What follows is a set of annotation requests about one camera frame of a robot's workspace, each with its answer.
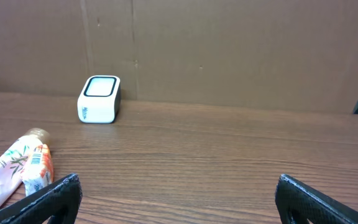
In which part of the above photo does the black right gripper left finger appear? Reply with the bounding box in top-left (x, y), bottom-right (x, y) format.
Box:
top-left (0, 173), bottom-right (82, 224)

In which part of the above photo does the small orange candy pack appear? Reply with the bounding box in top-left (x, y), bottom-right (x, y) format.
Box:
top-left (20, 144), bottom-right (54, 196)

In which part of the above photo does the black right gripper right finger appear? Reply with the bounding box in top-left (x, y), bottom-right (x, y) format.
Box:
top-left (275, 174), bottom-right (358, 224)

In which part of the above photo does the white cream tube gold cap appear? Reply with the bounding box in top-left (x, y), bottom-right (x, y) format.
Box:
top-left (0, 128), bottom-right (50, 207)

